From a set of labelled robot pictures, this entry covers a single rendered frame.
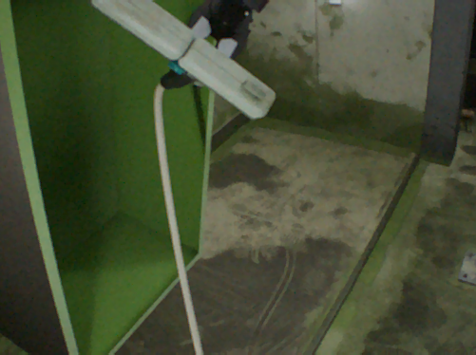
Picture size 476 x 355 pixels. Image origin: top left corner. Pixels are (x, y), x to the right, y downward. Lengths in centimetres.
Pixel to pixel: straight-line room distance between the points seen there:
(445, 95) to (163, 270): 181
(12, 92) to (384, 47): 228
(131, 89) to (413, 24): 167
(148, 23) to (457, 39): 213
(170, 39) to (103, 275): 102
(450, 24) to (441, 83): 32
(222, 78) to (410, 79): 214
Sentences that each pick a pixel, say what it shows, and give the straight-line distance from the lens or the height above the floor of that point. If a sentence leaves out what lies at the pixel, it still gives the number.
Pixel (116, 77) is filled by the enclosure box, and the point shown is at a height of 105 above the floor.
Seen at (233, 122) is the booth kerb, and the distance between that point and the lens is 312.
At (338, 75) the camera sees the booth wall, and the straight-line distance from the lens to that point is 295.
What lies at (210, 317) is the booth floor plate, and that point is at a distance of 202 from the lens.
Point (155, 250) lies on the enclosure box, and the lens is 167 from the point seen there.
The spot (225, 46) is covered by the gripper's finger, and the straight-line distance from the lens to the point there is 80.
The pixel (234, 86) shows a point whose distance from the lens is 75.
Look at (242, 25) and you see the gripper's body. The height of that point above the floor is 132.
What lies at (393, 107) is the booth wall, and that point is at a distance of 291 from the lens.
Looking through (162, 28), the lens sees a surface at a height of 136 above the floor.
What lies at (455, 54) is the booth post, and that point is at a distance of 272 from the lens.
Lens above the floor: 155
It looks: 33 degrees down
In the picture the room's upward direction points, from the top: 6 degrees counter-clockwise
